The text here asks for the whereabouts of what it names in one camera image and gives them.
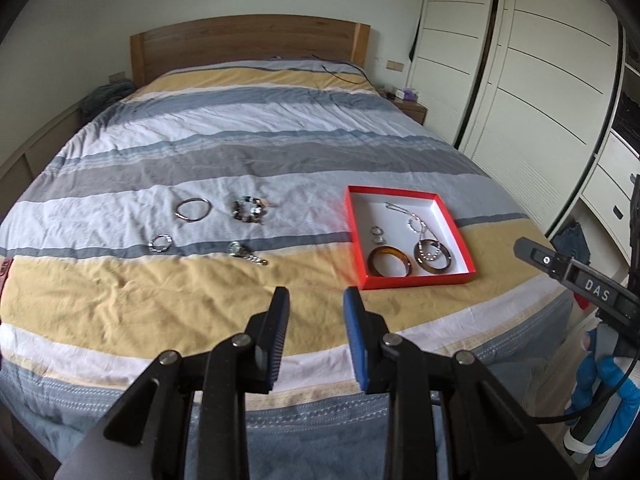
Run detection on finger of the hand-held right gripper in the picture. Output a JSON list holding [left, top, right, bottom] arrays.
[[513, 237, 581, 286]]

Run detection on dark beaded bracelet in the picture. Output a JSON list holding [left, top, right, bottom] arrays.
[[231, 196, 273, 226]]

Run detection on wooden nightstand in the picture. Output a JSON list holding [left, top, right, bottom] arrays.
[[385, 95, 428, 126]]

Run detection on person's right hand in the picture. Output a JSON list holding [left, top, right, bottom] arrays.
[[564, 325, 640, 461]]

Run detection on silver bead necklace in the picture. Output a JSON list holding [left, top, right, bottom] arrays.
[[384, 201, 441, 248]]

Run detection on wooden headboard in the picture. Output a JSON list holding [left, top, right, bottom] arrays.
[[130, 15, 371, 86]]

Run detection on blue jeans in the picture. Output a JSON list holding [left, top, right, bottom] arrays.
[[552, 220, 593, 266]]

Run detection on amber translucent bangle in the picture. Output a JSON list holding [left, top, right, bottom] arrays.
[[367, 246, 413, 278]]

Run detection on dark brown bangle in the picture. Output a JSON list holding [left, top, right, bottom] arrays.
[[413, 240, 453, 276]]

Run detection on red cardboard box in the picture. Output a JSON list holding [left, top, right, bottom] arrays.
[[345, 185, 476, 291]]

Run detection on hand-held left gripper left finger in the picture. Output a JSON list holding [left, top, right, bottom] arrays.
[[55, 287, 292, 480]]

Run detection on thin silver bangle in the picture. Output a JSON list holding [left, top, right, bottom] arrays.
[[175, 197, 212, 222]]

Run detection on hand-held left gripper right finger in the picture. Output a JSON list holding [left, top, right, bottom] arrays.
[[342, 287, 591, 480]]

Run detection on grey knitted cloth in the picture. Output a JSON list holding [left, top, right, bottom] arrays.
[[81, 80, 136, 123]]

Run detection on bed with striped duvet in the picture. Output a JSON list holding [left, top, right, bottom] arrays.
[[0, 57, 573, 466]]

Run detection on white wardrobe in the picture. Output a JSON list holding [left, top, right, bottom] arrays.
[[407, 0, 640, 241]]

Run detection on thin black cable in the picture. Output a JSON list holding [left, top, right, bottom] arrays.
[[270, 52, 373, 86]]

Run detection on white drawer unit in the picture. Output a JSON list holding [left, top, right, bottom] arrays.
[[580, 130, 640, 261]]

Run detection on silver wristwatch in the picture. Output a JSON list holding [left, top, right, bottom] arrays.
[[227, 241, 269, 267]]

